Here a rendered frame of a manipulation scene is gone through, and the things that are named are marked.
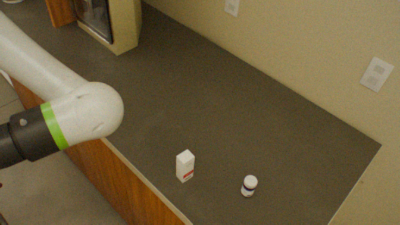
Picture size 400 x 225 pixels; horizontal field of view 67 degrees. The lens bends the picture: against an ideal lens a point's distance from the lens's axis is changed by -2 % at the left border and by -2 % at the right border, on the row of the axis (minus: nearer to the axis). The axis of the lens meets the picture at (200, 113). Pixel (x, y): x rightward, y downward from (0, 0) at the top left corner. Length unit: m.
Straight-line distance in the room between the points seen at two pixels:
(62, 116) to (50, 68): 0.17
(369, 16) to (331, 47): 0.17
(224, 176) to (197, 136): 0.18
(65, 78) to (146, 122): 0.47
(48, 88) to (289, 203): 0.73
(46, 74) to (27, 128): 0.17
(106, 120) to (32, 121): 0.12
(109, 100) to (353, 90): 0.91
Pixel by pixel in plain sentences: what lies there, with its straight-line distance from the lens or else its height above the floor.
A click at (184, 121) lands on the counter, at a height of 0.94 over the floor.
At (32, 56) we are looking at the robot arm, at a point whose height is 1.37.
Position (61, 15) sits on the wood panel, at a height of 0.99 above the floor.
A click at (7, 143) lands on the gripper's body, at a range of 0.60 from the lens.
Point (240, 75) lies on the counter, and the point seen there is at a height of 0.94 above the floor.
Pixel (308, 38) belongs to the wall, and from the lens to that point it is 1.24.
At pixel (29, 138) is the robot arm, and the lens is 0.59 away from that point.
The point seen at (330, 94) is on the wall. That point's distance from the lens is 1.30.
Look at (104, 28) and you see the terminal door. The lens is 1.38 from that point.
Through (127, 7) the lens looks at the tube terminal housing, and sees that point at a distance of 1.35.
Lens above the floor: 1.78
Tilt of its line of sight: 47 degrees down
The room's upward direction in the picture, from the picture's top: 6 degrees clockwise
